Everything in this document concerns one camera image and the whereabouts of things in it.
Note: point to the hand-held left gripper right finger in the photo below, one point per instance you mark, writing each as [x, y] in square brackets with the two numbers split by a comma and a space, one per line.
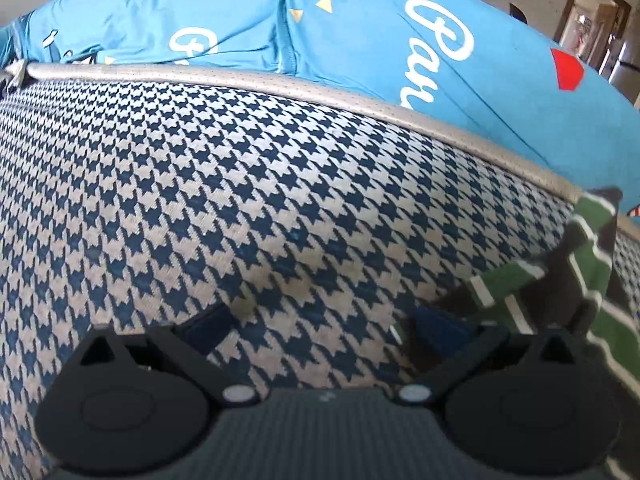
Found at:
[442, 332]

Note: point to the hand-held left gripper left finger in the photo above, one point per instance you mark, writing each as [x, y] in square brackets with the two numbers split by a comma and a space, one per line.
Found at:
[207, 330]

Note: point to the green brown striped shirt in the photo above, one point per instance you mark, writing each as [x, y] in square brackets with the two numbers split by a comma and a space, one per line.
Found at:
[590, 280]

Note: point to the houndstooth sofa seat mat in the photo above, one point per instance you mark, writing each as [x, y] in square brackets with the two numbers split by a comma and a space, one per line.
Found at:
[200, 200]

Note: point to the blue printed sofa cover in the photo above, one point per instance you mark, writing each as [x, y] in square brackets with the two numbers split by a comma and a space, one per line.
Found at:
[350, 35]

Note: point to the silver refrigerator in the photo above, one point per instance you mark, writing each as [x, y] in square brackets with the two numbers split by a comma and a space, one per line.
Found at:
[625, 72]

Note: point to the small dark chair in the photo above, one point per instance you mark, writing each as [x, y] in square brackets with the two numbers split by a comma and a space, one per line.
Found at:
[517, 12]

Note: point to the wooden doorway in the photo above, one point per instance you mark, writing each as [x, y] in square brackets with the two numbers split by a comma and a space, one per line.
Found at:
[590, 20]

